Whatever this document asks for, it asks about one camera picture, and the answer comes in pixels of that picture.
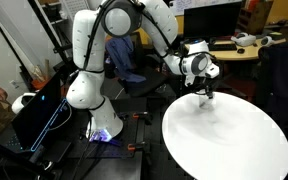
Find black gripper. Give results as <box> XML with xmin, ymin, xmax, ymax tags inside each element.
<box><xmin>197</xmin><ymin>79</ymin><xmax>217</xmax><ymax>101</ymax></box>

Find person's bare hand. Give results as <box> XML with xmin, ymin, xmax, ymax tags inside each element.
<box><xmin>0</xmin><ymin>85</ymin><xmax>9</xmax><ymax>101</ymax></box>

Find tan wooden desk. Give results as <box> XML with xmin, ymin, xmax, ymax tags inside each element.
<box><xmin>183</xmin><ymin>37</ymin><xmax>287</xmax><ymax>63</ymax></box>

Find black keyboard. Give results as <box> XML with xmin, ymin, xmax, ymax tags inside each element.
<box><xmin>207</xmin><ymin>43</ymin><xmax>238</xmax><ymax>53</ymax></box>

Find black swivel desk chair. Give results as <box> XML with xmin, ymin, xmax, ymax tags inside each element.
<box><xmin>103</xmin><ymin>31</ymin><xmax>172</xmax><ymax>99</ymax></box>

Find white VR headset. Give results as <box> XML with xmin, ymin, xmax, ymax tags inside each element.
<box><xmin>230</xmin><ymin>32</ymin><xmax>257</xmax><ymax>47</ymax></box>

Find orange black clamp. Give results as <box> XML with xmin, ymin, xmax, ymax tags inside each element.
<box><xmin>132</xmin><ymin>111</ymin><xmax>151</xmax><ymax>120</ymax></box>
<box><xmin>127</xmin><ymin>141</ymin><xmax>148</xmax><ymax>152</ymax></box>

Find black computer monitor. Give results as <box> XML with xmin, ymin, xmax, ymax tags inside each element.
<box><xmin>183</xmin><ymin>1</ymin><xmax>243</xmax><ymax>43</ymax></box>

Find black office chair with armrests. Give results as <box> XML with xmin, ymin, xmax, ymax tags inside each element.
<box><xmin>256</xmin><ymin>39</ymin><xmax>288</xmax><ymax>134</ymax></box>

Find white VR controller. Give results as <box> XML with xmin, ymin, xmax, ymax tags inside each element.
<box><xmin>260</xmin><ymin>35</ymin><xmax>276</xmax><ymax>48</ymax></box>

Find whiteboard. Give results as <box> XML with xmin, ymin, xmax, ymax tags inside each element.
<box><xmin>170</xmin><ymin>0</ymin><xmax>243</xmax><ymax>16</ymax></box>

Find brown wooden shelf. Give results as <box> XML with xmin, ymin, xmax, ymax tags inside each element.
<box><xmin>237</xmin><ymin>0</ymin><xmax>274</xmax><ymax>35</ymax></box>

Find blue jacket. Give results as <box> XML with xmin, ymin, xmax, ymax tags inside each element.
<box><xmin>104</xmin><ymin>34</ymin><xmax>147</xmax><ymax>84</ymax></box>

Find small orange object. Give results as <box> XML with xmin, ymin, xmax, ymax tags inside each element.
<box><xmin>31</xmin><ymin>77</ymin><xmax>49</xmax><ymax>91</ymax></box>

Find light wooden sticks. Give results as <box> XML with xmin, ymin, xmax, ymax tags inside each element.
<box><xmin>30</xmin><ymin>59</ymin><xmax>52</xmax><ymax>83</ymax></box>

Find black computer case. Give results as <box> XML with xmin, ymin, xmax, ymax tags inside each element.
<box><xmin>10</xmin><ymin>74</ymin><xmax>73</xmax><ymax>154</ymax></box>

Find white rounded helmet-like device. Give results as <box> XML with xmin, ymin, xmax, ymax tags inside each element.
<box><xmin>11</xmin><ymin>92</ymin><xmax>37</xmax><ymax>115</ymax></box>

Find black tripod pole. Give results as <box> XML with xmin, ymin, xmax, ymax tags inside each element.
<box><xmin>0</xmin><ymin>134</ymin><xmax>57</xmax><ymax>178</ymax></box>

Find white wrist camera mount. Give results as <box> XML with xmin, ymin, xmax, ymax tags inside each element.
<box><xmin>183</xmin><ymin>73</ymin><xmax>196</xmax><ymax>88</ymax></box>

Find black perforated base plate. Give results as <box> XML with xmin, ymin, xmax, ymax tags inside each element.
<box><xmin>63</xmin><ymin>109</ymin><xmax>146</xmax><ymax>160</ymax></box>

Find white wire grid panel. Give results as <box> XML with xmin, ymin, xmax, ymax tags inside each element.
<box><xmin>62</xmin><ymin>0</ymin><xmax>92</xmax><ymax>14</ymax></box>

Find white wall outlet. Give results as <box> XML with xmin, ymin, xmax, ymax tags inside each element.
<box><xmin>9</xmin><ymin>79</ymin><xmax>20</xmax><ymax>89</ymax></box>

